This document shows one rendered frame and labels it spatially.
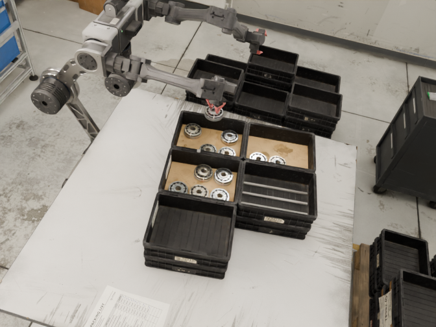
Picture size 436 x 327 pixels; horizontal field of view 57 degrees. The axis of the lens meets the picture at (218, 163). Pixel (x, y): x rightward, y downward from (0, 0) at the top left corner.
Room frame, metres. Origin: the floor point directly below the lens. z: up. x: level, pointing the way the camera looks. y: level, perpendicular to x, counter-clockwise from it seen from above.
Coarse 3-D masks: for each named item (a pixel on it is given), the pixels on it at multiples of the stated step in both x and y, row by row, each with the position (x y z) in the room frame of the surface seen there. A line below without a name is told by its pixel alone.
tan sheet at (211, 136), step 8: (208, 128) 1.72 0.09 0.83; (184, 136) 1.62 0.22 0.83; (200, 136) 1.64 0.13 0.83; (208, 136) 1.65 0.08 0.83; (216, 136) 1.66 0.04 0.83; (240, 136) 1.70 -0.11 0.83; (184, 144) 1.56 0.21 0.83; (192, 144) 1.57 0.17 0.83; (200, 144) 1.58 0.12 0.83; (216, 144) 1.60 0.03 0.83; (240, 144) 1.63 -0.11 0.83
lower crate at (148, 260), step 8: (144, 256) 0.84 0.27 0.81; (152, 264) 0.85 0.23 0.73; (160, 264) 0.85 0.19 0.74; (168, 264) 0.85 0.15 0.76; (176, 264) 0.84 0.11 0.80; (184, 264) 0.83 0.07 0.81; (192, 264) 0.84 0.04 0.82; (184, 272) 0.84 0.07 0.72; (192, 272) 0.84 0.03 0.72; (200, 272) 0.84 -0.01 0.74; (208, 272) 0.85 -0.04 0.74; (216, 272) 0.84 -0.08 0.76; (224, 272) 0.85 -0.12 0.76
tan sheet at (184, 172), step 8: (176, 168) 1.38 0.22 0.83; (184, 168) 1.38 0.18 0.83; (192, 168) 1.39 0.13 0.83; (168, 176) 1.31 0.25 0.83; (176, 176) 1.32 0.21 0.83; (184, 176) 1.33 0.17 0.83; (192, 176) 1.34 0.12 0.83; (168, 184) 1.26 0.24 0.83; (192, 184) 1.28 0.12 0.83; (200, 184) 1.29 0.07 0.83; (208, 184) 1.30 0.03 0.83; (216, 184) 1.31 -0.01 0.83; (232, 184) 1.33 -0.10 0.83; (232, 192) 1.28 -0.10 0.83; (232, 200) 1.22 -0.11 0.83
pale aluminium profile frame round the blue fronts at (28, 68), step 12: (12, 0) 2.82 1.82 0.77; (12, 12) 2.81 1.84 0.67; (12, 24) 2.73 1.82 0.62; (0, 36) 2.54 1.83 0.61; (24, 36) 2.83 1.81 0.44; (24, 48) 2.79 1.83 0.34; (12, 60) 2.63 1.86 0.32; (0, 72) 2.48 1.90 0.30; (24, 72) 2.73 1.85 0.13; (12, 84) 2.53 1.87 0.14; (0, 96) 2.37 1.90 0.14
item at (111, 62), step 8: (112, 48) 1.44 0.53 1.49; (104, 56) 1.37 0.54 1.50; (112, 56) 1.39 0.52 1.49; (120, 56) 1.41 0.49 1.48; (104, 64) 1.36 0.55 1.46; (112, 64) 1.36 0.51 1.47; (120, 64) 1.37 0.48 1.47; (104, 72) 1.36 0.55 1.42; (112, 72) 1.37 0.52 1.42; (120, 72) 1.37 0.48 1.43
